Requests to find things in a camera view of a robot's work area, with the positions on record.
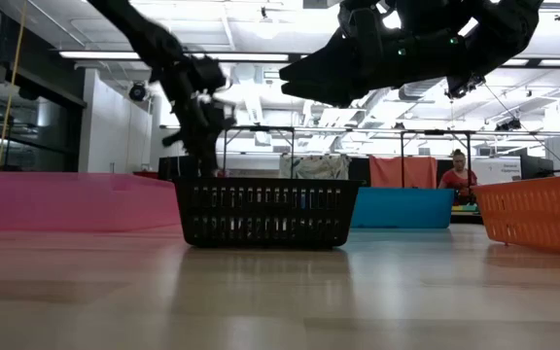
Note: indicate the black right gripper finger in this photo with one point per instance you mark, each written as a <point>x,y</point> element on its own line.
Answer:
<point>319,63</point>
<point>319,93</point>

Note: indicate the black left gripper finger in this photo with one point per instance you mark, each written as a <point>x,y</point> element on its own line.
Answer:
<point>204,160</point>

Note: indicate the black slotted basket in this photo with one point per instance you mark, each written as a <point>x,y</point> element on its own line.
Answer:
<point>260,244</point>

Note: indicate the pink plastic bin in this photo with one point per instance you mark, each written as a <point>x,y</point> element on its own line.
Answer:
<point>66,204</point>

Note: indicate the orange slotted basket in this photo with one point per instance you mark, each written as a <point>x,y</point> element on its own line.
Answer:
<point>542,185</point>

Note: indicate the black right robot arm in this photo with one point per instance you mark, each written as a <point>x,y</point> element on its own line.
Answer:
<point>499,29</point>

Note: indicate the black monitor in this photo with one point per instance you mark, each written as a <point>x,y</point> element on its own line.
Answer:
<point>175,167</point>
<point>535,167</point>

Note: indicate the black ceiling spot lamp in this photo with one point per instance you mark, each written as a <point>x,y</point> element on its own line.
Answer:
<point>137,92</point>

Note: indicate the patterned hanging cloth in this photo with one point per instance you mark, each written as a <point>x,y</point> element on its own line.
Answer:
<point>316,167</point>

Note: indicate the black partition panel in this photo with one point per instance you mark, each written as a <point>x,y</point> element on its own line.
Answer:
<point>360,172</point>

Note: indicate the black overhead light bar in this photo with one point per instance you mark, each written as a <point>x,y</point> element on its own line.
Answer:
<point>115,55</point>

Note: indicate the orange hanging cloth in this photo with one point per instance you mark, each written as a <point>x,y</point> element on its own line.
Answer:
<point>401,171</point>

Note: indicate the small black ceiling lamps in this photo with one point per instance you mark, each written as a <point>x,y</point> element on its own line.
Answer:
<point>508,125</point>

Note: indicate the blue plastic bin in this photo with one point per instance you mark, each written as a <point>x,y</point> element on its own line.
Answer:
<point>396,209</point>

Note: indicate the person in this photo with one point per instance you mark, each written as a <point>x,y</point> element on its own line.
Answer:
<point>457,180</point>

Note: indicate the white sign board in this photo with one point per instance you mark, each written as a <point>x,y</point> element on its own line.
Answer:
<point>503,167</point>

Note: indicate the black frame stand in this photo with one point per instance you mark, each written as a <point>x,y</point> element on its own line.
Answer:
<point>435,132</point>
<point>260,129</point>

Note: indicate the black ceiling camera cluster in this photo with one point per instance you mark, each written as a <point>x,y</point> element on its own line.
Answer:
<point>465,86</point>

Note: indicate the black metal table frame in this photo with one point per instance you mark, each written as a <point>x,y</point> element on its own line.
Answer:
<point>465,220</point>

